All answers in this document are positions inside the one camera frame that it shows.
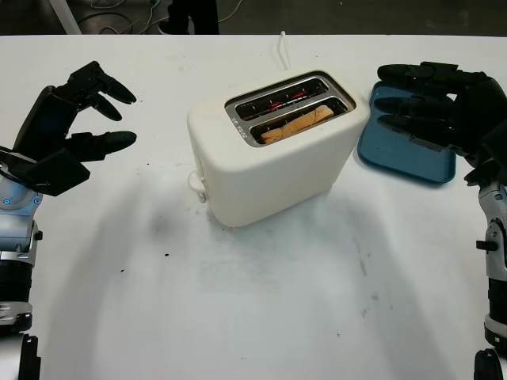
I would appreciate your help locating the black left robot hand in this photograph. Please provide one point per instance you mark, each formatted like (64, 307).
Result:
(43, 122)

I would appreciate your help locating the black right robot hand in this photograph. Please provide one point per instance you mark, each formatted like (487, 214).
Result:
(475, 107)

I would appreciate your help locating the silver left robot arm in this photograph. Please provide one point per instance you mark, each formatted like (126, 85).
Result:
(14, 225)

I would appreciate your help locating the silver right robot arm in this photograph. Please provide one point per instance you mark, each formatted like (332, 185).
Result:
(499, 253)

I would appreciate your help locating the toast slice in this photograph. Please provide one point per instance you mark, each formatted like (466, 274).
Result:
(293, 126)

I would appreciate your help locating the cream white toaster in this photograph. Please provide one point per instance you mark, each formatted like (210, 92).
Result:
(277, 178)

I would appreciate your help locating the blue plastic tray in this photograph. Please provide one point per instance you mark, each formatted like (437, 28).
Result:
(396, 158)

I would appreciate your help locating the white table leg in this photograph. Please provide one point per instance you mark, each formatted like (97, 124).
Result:
(65, 16)

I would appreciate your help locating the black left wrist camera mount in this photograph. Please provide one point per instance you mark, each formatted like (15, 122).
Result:
(55, 172)

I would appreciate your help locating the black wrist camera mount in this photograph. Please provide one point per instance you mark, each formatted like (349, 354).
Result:
(55, 172)
(491, 158)

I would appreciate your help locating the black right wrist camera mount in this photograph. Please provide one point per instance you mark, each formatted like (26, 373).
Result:
(491, 158)

